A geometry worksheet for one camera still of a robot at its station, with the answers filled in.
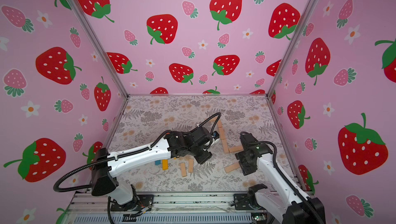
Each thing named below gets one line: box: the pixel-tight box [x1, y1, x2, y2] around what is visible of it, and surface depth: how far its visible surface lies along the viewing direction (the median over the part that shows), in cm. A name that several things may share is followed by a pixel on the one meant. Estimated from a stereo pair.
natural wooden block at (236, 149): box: [228, 145, 244, 153], surface depth 92 cm
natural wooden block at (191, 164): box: [188, 158, 194, 173], surface depth 88 cm
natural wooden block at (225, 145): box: [221, 138, 230, 154], surface depth 93 cm
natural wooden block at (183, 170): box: [180, 162, 188, 178], surface depth 86 cm
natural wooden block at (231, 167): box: [223, 162, 240, 173], surface depth 87 cm
